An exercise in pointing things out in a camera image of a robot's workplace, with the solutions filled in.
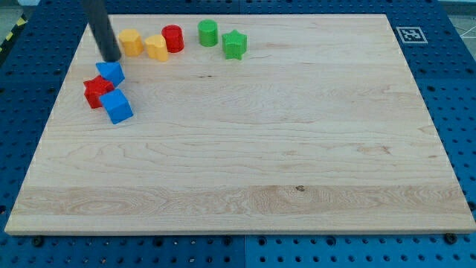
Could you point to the blue triangle block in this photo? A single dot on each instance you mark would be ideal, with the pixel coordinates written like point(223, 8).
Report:
point(112, 72)

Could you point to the blue cube block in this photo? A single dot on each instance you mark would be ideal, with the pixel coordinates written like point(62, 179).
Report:
point(116, 105)

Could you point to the light wooden board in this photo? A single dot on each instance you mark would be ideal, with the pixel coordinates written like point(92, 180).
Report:
point(319, 129)

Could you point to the green star block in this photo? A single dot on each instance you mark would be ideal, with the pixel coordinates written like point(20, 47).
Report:
point(234, 45)

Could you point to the green cylinder block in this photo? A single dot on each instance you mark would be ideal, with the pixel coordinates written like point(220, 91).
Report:
point(208, 32)

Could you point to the red cylinder block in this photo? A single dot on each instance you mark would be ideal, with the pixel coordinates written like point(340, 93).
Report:
point(174, 38)

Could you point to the yellow heart block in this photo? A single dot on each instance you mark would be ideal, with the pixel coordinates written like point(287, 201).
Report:
point(157, 48)

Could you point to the yellow hexagon block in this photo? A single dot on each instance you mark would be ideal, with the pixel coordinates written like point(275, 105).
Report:
point(131, 42)

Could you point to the red star block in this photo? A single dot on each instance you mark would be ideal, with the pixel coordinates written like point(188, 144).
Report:
point(95, 88)

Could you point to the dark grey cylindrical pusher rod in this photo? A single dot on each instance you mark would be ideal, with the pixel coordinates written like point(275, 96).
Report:
point(98, 20)

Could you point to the white fiducial marker tag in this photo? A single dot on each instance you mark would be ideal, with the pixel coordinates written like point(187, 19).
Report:
point(411, 35)

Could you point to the black bolt front left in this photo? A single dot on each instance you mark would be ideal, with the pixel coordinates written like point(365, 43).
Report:
point(37, 241)

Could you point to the black bolt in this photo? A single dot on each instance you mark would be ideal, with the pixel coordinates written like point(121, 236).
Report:
point(450, 238)
point(37, 241)

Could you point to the black bolt front right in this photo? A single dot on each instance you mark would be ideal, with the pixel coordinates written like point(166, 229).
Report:
point(450, 238)

